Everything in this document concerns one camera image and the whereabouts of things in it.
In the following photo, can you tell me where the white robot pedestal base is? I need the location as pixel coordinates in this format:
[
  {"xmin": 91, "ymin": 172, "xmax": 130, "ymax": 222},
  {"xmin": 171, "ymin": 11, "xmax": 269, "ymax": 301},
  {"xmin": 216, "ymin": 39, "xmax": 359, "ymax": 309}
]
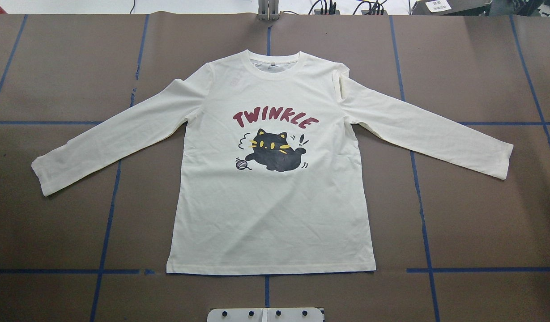
[{"xmin": 207, "ymin": 307, "xmax": 325, "ymax": 322}]

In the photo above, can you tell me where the cream long-sleeve cat shirt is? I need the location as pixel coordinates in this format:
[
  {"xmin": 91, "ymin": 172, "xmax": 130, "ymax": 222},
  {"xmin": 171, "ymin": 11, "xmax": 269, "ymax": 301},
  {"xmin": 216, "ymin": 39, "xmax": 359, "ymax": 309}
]
[{"xmin": 31, "ymin": 50, "xmax": 513, "ymax": 275}]

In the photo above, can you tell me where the aluminium frame post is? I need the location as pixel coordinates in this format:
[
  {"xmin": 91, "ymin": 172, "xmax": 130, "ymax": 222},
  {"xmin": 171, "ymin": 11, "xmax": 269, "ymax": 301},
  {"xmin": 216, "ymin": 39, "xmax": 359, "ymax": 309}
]
[{"xmin": 258, "ymin": 0, "xmax": 280, "ymax": 21}]

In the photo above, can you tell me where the dark box with label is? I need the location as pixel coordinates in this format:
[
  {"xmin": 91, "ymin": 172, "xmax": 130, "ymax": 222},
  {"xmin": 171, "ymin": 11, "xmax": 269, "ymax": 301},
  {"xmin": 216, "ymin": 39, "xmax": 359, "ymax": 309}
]
[{"xmin": 410, "ymin": 0, "xmax": 492, "ymax": 16}]

